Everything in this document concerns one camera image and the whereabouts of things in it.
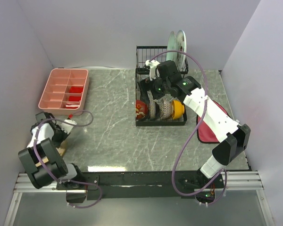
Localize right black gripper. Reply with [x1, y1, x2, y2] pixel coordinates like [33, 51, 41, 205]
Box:
[138, 73, 170, 105]

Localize beige bird plate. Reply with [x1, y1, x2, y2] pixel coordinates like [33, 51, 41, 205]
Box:
[42, 140, 68, 163]

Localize white bowl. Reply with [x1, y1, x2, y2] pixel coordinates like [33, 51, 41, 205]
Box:
[135, 99, 149, 121]

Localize brown glazed bowl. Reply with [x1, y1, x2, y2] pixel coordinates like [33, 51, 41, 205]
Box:
[148, 100, 160, 120]

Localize patterned purple bowl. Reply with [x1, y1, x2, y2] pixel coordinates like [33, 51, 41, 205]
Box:
[159, 99, 173, 120]

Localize black wire dish rack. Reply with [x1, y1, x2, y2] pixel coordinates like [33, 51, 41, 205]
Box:
[135, 46, 187, 127]

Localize orange bowl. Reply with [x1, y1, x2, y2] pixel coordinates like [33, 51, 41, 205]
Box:
[172, 100, 185, 120]

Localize mint green flower plate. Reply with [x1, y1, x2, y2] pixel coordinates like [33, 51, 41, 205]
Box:
[166, 31, 177, 61]

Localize watermelon pattern plate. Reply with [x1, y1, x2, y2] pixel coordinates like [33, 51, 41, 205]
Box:
[174, 30, 187, 71]

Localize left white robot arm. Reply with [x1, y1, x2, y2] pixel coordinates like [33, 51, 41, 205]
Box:
[18, 112, 85, 189]

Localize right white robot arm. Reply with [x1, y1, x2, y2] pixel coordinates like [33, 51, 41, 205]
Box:
[139, 60, 250, 187]

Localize red block in tray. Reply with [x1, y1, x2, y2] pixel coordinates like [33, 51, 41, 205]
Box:
[68, 96, 82, 102]
[69, 86, 84, 94]

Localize pink compartment organizer tray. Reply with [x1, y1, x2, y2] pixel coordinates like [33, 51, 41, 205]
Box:
[38, 68, 90, 116]

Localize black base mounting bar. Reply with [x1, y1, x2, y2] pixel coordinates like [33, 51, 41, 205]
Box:
[56, 170, 226, 200]

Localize pink red cloth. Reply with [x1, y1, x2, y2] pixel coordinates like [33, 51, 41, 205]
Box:
[196, 100, 229, 144]

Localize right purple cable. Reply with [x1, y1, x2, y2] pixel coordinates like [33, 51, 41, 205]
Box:
[147, 50, 228, 206]

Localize aluminium rail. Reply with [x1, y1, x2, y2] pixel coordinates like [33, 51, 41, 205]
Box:
[13, 171, 264, 193]

